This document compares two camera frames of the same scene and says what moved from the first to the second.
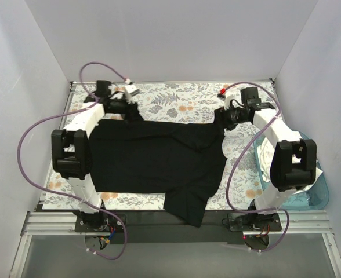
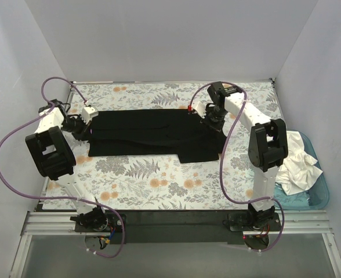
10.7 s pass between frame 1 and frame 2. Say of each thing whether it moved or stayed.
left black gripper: moved
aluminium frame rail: stayed
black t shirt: moved
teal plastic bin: stayed
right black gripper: moved
